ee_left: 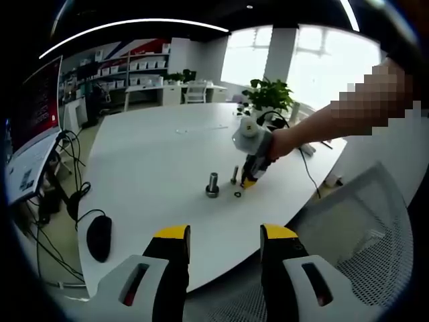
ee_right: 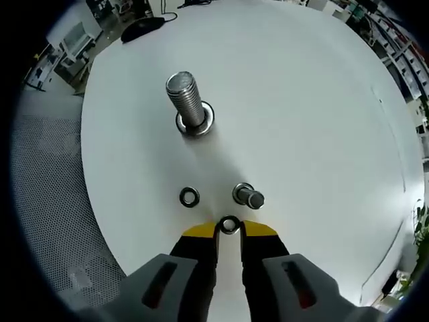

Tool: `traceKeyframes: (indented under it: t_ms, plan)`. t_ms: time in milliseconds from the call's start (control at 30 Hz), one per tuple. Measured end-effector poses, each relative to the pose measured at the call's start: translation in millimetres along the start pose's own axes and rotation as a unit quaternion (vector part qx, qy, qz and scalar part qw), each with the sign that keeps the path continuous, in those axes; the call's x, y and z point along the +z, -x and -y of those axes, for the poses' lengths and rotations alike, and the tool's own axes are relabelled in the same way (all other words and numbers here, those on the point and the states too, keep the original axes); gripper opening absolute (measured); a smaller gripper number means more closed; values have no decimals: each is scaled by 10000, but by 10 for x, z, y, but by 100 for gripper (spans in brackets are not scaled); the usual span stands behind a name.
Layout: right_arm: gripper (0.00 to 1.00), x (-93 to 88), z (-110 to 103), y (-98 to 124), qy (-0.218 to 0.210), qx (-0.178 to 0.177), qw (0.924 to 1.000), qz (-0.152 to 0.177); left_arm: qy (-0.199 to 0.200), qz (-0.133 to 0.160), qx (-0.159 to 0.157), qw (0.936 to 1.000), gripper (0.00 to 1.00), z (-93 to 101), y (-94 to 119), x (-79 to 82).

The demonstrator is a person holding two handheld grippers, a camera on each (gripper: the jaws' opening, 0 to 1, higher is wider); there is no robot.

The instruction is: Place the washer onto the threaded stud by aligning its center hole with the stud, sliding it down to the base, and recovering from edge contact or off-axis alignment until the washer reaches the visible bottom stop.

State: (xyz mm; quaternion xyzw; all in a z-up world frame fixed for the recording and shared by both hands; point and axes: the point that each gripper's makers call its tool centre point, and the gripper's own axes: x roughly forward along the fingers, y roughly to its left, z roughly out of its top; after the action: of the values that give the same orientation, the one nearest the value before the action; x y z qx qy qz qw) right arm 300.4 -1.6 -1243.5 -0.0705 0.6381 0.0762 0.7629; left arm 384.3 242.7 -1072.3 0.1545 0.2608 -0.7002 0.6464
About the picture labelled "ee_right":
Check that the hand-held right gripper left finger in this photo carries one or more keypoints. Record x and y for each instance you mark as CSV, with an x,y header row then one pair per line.
x,y
197,255

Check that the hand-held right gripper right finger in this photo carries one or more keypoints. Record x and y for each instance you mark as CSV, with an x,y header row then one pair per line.
x,y
261,255

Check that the small threaded stud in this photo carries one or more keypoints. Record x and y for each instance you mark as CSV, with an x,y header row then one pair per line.
x,y
256,201

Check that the large threaded stud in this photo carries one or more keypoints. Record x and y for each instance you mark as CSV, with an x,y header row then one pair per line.
x,y
186,97

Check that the small black device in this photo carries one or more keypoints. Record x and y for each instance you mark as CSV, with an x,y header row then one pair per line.
x,y
390,283

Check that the grey mesh office chair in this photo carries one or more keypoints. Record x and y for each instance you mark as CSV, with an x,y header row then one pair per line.
x,y
50,201

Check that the black computer mouse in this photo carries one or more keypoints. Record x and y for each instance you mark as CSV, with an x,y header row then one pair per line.
x,y
140,29

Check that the shelf of white storage bins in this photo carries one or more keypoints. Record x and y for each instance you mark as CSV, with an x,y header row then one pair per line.
x,y
402,43

